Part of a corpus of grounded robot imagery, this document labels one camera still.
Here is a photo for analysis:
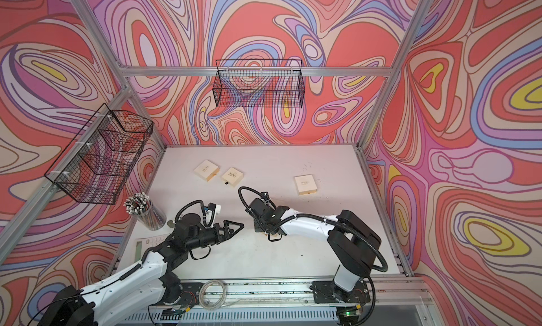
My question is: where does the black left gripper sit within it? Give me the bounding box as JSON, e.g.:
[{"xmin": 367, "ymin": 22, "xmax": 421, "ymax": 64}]
[{"xmin": 185, "ymin": 221, "xmax": 244, "ymax": 253}]

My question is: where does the cream drawer jewelry box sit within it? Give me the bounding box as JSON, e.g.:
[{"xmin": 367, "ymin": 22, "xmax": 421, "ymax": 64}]
[{"xmin": 294, "ymin": 174, "xmax": 318, "ymax": 195}]

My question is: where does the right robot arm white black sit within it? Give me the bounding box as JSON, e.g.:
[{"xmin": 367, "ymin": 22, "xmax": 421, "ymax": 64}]
[{"xmin": 238, "ymin": 186, "xmax": 389, "ymax": 293}]

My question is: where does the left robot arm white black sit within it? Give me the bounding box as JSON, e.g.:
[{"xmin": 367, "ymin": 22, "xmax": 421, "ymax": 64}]
[{"xmin": 32, "ymin": 200, "xmax": 244, "ymax": 325}]

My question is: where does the small cream jewelry box middle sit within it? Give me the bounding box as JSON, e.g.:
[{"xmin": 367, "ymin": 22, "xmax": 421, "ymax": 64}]
[{"xmin": 221, "ymin": 167, "xmax": 244, "ymax": 187}]

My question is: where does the white desk calculator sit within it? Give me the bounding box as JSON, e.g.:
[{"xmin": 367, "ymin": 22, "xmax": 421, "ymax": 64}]
[{"xmin": 134, "ymin": 234, "xmax": 168, "ymax": 261}]

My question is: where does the clear cup of pens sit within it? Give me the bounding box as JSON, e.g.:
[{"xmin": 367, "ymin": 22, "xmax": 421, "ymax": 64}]
[{"xmin": 124, "ymin": 192, "xmax": 167, "ymax": 231}]

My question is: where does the coiled clear cable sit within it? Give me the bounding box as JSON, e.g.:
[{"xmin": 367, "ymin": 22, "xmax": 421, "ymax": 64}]
[{"xmin": 198, "ymin": 280, "xmax": 228, "ymax": 312}]

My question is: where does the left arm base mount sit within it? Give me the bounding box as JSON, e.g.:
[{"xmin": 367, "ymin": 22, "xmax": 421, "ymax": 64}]
[{"xmin": 147, "ymin": 282, "xmax": 203, "ymax": 317}]

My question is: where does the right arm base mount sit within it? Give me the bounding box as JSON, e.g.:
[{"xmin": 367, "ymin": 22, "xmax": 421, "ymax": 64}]
[{"xmin": 309, "ymin": 281, "xmax": 371, "ymax": 317}]

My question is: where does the black wire basket back wall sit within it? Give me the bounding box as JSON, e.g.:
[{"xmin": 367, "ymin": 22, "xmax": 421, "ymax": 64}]
[{"xmin": 213, "ymin": 58, "xmax": 306, "ymax": 108}]

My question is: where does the black wire basket wall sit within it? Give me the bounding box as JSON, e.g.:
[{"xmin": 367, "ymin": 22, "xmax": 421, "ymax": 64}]
[
  {"xmin": 45, "ymin": 104, "xmax": 154, "ymax": 205},
  {"xmin": 213, "ymin": 58, "xmax": 306, "ymax": 108}
]

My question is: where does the black wire basket left wall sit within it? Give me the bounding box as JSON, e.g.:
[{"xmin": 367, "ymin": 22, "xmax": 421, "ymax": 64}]
[{"xmin": 45, "ymin": 104, "xmax": 154, "ymax": 205}]

